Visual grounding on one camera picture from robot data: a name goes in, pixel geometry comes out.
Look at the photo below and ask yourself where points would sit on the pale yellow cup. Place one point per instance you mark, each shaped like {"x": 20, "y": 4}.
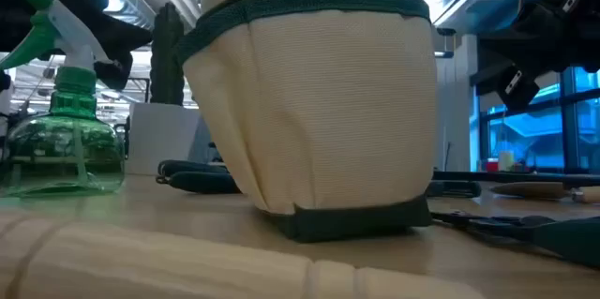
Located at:
{"x": 506, "y": 162}

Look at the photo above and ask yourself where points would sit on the cream canvas gardening bag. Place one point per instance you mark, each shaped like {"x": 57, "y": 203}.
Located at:
{"x": 319, "y": 111}

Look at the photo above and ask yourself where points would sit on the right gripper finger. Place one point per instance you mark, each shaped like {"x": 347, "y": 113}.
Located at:
{"x": 520, "y": 36}
{"x": 513, "y": 88}

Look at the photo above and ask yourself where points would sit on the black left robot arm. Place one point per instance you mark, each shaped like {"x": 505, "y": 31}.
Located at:
{"x": 19, "y": 8}

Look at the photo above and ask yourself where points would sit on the white hexagonal planter pot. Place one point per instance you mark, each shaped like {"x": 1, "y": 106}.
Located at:
{"x": 159, "y": 139}

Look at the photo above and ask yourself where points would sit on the red cup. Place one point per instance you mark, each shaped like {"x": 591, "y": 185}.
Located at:
{"x": 492, "y": 165}

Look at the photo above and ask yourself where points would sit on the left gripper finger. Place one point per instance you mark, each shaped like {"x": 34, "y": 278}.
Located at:
{"x": 129, "y": 36}
{"x": 115, "y": 70}

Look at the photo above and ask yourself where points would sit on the green plastic spray bottle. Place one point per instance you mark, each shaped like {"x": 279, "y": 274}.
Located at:
{"x": 70, "y": 149}

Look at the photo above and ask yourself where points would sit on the tall dark green cactus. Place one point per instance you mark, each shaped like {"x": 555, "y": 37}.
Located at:
{"x": 166, "y": 64}

